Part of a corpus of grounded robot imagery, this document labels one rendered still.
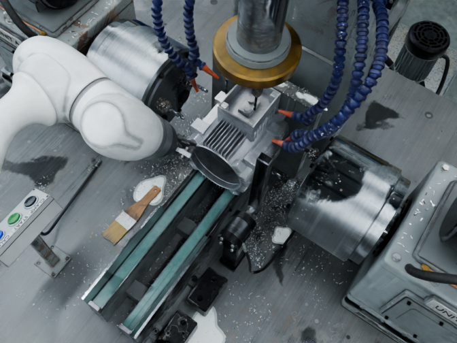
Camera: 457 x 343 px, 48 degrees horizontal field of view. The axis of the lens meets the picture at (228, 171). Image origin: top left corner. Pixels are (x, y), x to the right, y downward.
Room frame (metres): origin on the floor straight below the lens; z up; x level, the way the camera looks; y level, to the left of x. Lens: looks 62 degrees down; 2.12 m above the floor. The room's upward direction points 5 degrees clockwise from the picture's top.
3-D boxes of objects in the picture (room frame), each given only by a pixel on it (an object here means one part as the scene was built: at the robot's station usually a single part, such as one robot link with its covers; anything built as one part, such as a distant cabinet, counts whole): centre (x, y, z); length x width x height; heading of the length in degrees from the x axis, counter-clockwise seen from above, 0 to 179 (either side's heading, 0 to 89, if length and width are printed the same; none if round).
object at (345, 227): (0.51, -0.30, 1.04); 0.41 x 0.25 x 0.25; 61
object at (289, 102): (0.80, -0.09, 0.97); 0.30 x 0.11 x 0.34; 61
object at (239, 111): (0.70, -0.03, 1.11); 0.12 x 0.11 x 0.07; 150
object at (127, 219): (0.53, 0.25, 0.80); 0.21 x 0.05 x 0.01; 147
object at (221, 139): (0.67, -0.01, 1.01); 0.20 x 0.19 x 0.19; 150
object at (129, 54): (0.84, 0.29, 1.04); 0.37 x 0.25 x 0.25; 61
